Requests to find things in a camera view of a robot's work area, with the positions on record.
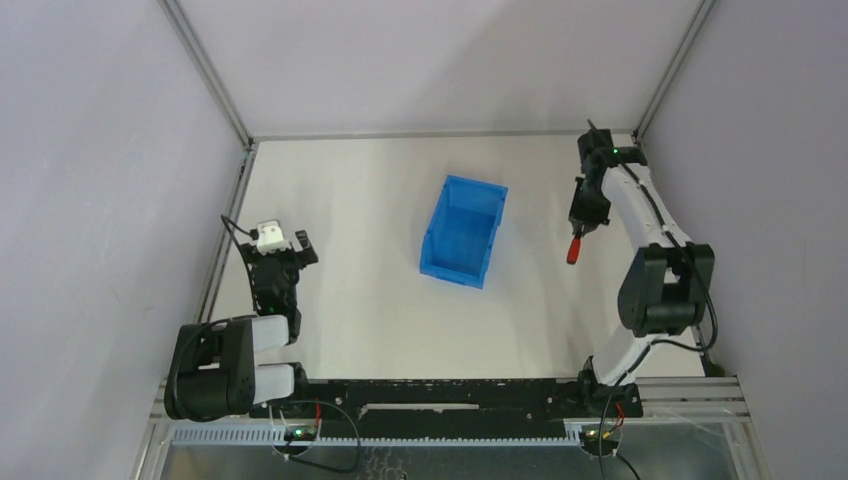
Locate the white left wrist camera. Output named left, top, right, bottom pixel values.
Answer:
left=255, top=219, right=293, bottom=255

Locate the left black cable loop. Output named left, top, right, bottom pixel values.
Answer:
left=268, top=398, right=363, bottom=476

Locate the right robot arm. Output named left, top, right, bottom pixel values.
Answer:
left=567, top=140, right=717, bottom=416

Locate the grey slotted cable duct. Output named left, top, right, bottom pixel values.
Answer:
left=170, top=424, right=584, bottom=447

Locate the right black base cable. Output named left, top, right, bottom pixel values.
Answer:
left=580, top=390, right=643, bottom=480

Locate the red-handled black screwdriver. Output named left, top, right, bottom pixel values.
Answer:
left=566, top=225, right=584, bottom=265

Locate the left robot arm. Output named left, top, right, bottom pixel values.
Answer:
left=163, top=226, right=318, bottom=423

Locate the blue plastic storage bin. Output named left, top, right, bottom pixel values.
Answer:
left=419, top=175, right=508, bottom=289

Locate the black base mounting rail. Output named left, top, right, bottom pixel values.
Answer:
left=249, top=378, right=644, bottom=440

